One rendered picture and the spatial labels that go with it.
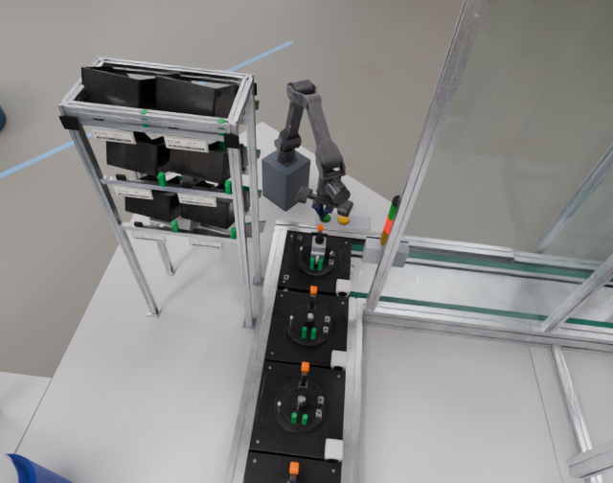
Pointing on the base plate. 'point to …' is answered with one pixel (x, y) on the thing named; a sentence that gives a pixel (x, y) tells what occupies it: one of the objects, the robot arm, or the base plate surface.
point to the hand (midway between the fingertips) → (323, 212)
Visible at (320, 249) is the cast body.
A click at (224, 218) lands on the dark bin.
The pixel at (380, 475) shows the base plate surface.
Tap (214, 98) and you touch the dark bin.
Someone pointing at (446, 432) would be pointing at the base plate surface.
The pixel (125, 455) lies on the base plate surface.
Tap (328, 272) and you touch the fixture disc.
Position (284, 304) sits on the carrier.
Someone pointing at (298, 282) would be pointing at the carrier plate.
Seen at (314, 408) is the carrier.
